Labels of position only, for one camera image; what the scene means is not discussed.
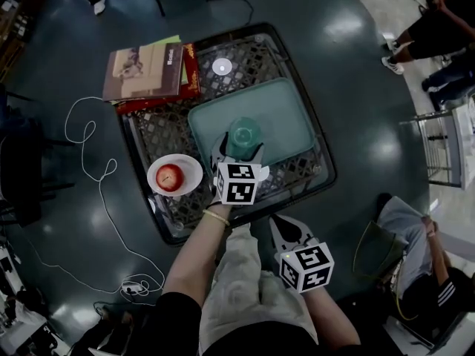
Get black cable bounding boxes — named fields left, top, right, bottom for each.
left=206, top=0, right=255, bottom=26

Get wooden shelf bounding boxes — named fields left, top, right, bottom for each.
left=0, top=0, right=50, bottom=83

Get green cover book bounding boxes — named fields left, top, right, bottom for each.
left=142, top=35, right=190, bottom=87

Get person's beige trousers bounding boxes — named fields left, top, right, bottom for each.
left=198, top=222, right=320, bottom=356

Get person's right forearm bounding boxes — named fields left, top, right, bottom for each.
left=302, top=284, right=363, bottom=348

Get white round plate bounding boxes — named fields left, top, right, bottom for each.
left=146, top=153, right=204, bottom=197

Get white power adapter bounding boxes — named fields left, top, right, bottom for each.
left=121, top=280, right=148, bottom=295

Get person's left forearm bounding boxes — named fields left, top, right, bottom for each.
left=162, top=202, right=233, bottom=308

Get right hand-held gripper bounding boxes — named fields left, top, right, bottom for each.
left=268, top=214, right=335, bottom=294

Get brown cover book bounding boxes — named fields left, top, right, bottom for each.
left=102, top=42, right=185, bottom=102

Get green translucent cup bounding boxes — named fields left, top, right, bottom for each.
left=226, top=116, right=263, bottom=161

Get dark green bag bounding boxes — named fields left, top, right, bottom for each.
left=352, top=220, right=406, bottom=282

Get red cover book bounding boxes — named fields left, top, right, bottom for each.
left=115, top=42, right=202, bottom=115

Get person's black shirt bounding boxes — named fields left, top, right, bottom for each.
left=70, top=291, right=372, bottom=356

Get yellow cable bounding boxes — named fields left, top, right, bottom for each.
left=393, top=261, right=420, bottom=322

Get black rattan glass-top table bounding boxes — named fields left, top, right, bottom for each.
left=117, top=22, right=338, bottom=247

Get metal rack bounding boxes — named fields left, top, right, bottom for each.
left=399, top=109, right=465, bottom=188

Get gold bracelet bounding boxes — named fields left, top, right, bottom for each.
left=202, top=208, right=231, bottom=228

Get white cable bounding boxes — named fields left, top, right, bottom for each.
left=65, top=96, right=166, bottom=304

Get red apple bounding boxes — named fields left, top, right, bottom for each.
left=155, top=163, right=185, bottom=192

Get teal plastic tray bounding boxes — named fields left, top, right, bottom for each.
left=187, top=77, right=316, bottom=170

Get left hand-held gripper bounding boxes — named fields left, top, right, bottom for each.
left=209, top=131, right=265, bottom=206

